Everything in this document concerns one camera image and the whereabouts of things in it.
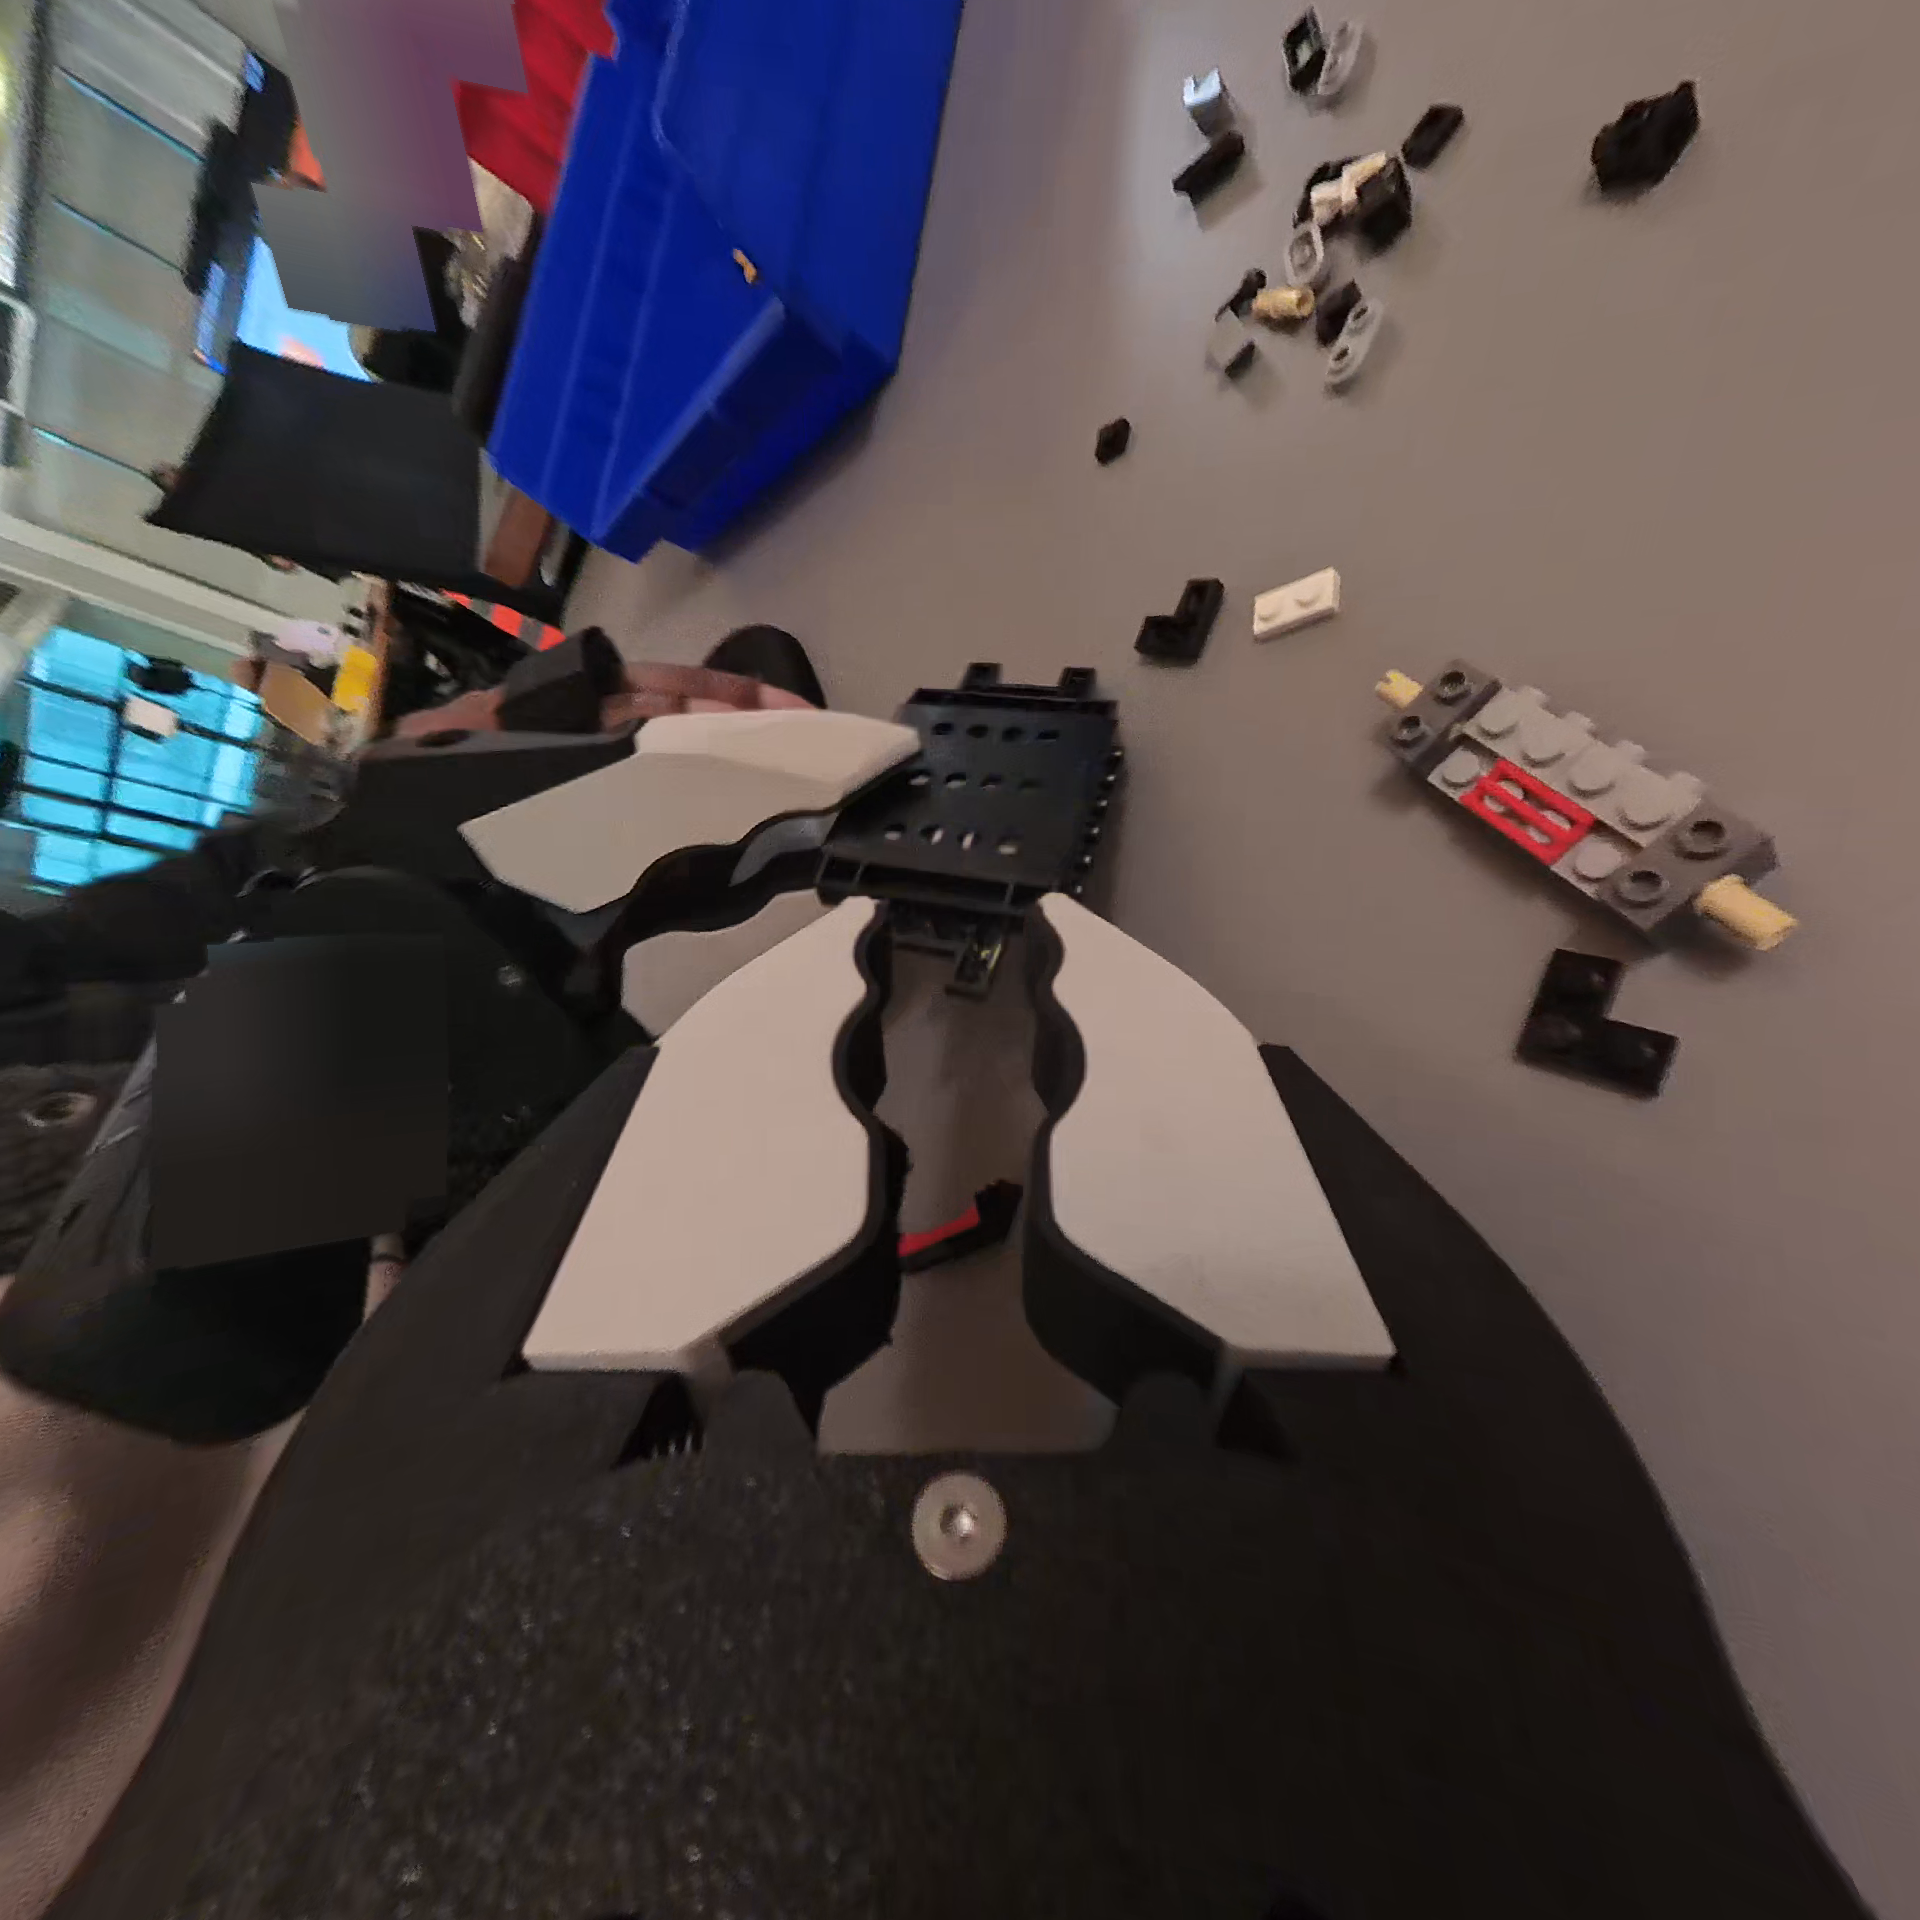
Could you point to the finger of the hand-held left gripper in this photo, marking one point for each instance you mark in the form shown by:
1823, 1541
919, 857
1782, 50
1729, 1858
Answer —
675, 797
692, 960

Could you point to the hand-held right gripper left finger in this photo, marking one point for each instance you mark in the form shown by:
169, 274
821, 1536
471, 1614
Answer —
722, 1170

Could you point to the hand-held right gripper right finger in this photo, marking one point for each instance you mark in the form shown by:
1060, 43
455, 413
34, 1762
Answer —
1201, 1185

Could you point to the black toy car chassis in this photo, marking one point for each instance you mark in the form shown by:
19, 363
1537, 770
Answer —
990, 797

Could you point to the grey toy axle assembly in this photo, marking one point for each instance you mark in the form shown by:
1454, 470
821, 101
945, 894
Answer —
1589, 781

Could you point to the grey desk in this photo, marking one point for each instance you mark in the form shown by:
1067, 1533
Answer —
1501, 1350

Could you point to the person's left hand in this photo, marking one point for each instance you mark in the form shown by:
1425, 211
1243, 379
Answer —
668, 691

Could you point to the long red black toy piece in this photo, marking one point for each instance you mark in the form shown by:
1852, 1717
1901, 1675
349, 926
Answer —
955, 1241

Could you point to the black monitor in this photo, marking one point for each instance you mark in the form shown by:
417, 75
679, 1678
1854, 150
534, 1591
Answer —
331, 464

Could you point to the black L-shaped toy plate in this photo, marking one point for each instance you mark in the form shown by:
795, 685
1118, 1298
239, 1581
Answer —
1575, 1037
1163, 639

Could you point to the small black toy piece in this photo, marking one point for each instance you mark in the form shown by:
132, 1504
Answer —
1113, 439

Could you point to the white toy plate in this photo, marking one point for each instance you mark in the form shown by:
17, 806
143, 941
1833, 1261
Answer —
1299, 605

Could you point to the black fleece jacket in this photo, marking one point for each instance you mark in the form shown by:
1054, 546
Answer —
60, 1185

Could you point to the red plastic bin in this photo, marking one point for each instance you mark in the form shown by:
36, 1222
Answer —
525, 136

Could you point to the beige sweatshirt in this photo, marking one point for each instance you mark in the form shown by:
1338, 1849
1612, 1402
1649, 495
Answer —
107, 1621

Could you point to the pile of small toy bricks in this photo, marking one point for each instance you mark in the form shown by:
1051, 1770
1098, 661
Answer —
1359, 201

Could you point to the black curved toy piece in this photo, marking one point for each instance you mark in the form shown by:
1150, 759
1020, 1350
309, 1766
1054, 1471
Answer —
1642, 138

